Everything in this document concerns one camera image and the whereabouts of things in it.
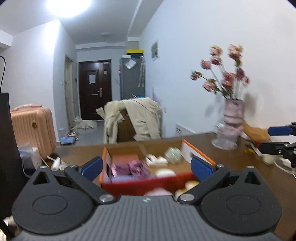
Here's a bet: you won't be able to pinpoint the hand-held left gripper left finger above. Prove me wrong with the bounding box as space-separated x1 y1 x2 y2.
32 156 116 204

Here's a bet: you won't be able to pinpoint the beige coat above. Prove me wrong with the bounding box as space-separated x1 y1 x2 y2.
96 97 162 144

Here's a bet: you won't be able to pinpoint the white desktop device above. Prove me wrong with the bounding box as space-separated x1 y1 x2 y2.
18 147 40 174

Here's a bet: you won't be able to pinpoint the pink ribbed suitcase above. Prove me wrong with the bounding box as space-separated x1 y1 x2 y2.
10 104 57 160

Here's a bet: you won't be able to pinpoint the white wall vent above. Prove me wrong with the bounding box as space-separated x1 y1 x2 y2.
176 123 195 136

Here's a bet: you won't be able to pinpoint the purple drawstring pouch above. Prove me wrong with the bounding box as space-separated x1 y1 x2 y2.
111 162 130 178

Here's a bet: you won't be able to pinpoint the yellow and white sheep plush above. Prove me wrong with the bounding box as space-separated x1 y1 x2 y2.
174 180 200 202

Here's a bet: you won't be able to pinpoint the white folded umbrella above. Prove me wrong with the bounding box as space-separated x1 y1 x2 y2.
138 62 146 88

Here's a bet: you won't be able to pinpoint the clear plastic bag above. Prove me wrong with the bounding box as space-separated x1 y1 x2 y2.
165 147 183 164

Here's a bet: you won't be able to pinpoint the purple item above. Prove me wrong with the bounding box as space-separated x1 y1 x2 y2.
128 160 151 178

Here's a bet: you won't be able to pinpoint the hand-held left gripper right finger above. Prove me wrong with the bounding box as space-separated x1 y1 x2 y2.
178 156 263 205

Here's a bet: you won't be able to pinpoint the white dog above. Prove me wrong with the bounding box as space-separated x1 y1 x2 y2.
70 116 97 131

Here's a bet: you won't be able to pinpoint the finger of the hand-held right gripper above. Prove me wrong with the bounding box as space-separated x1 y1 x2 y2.
268 124 296 137
258 142 296 167

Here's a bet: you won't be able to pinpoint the white soft block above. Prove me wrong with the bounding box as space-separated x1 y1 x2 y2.
156 169 176 178

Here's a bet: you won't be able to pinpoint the dark brown entrance door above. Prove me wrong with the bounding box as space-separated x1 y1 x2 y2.
78 60 112 121

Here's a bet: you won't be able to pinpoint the white handheld device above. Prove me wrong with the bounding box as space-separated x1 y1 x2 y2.
47 156 67 171

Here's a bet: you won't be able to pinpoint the light wooden inner door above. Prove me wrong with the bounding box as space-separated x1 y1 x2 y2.
64 54 75 128

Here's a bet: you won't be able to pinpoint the blue floor tray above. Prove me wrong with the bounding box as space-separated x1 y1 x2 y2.
59 137 77 145

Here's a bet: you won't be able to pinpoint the dried pink flowers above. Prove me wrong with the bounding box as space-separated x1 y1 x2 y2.
191 44 250 100

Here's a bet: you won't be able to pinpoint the pink textured vase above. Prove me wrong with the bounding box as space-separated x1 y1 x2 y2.
223 99 244 130

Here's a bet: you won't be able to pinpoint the red cardboard box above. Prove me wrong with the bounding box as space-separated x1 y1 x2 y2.
98 139 216 197

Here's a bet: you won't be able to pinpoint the brown chair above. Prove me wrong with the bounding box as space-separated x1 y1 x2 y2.
117 111 137 142

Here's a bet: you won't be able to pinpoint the white charger cable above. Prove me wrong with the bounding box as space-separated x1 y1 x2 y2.
273 160 296 179

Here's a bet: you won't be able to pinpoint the pale pink soft toy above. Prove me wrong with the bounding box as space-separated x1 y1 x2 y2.
144 188 173 197

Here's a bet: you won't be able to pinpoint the grey refrigerator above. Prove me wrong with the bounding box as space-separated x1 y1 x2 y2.
120 56 146 100

